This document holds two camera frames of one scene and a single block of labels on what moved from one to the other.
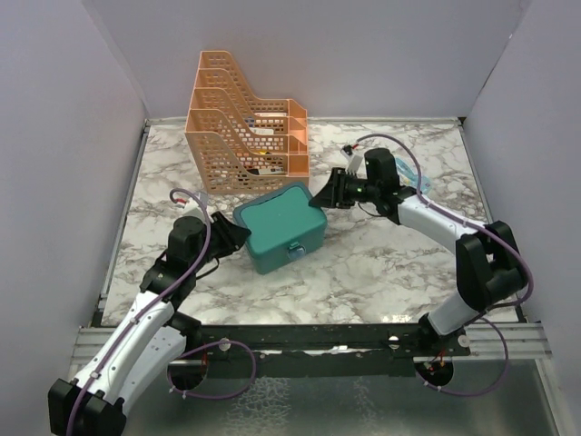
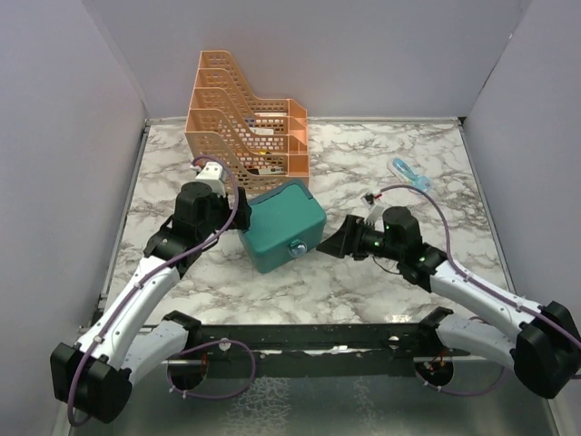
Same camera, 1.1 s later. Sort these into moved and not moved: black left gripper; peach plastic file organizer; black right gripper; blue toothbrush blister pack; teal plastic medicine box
Moved: black right gripper; black left gripper
Not moved: blue toothbrush blister pack; teal plastic medicine box; peach plastic file organizer
